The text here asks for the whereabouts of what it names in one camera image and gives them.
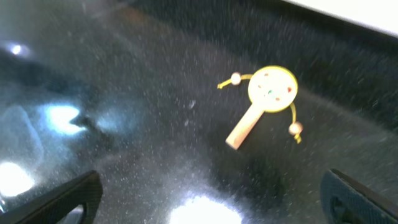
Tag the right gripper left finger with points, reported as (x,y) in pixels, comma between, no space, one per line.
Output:
(62,202)

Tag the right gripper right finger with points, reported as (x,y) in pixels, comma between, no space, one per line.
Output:
(357,203)

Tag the yellow rattle drum toy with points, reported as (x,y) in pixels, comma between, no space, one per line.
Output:
(270,90)

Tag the white shelf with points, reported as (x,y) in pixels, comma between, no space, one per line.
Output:
(357,12)

